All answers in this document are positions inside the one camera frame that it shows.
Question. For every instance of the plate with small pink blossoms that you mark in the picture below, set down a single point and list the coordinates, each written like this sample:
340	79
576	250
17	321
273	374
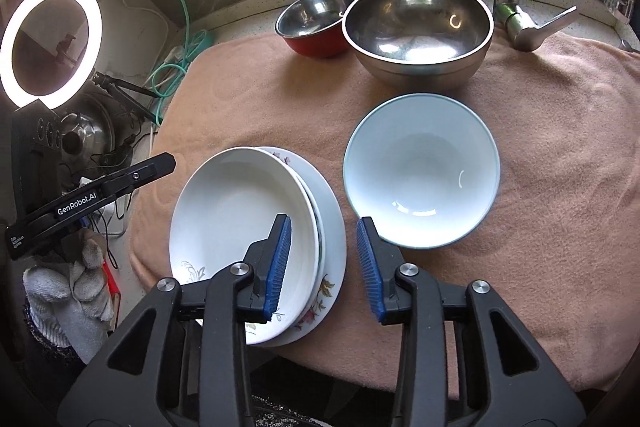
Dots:
332	247

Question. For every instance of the pink towel mat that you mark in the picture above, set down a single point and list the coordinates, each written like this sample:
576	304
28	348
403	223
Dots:
550	157

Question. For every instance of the steel pot lid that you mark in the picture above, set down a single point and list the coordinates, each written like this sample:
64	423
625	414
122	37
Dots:
95	127

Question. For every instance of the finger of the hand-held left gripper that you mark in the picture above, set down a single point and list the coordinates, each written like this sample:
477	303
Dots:
145	172

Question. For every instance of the light blue ceramic bowl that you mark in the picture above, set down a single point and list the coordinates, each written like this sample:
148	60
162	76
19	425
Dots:
420	167

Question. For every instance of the large stainless steel bowl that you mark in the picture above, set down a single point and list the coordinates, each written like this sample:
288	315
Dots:
415	27

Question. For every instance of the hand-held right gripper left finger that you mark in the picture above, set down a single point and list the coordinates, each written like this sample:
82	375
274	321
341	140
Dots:
277	267

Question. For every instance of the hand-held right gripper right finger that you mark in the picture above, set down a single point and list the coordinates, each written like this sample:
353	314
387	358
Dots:
370	272

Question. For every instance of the red steel-lined bowl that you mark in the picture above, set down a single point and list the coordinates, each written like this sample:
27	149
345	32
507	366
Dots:
315	44

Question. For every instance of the person's left hand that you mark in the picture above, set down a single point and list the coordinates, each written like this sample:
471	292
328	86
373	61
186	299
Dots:
70	302

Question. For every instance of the red flat object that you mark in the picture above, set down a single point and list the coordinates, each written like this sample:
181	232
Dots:
111	282

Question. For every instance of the plain white plate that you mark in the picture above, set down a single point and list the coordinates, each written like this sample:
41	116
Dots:
235	207

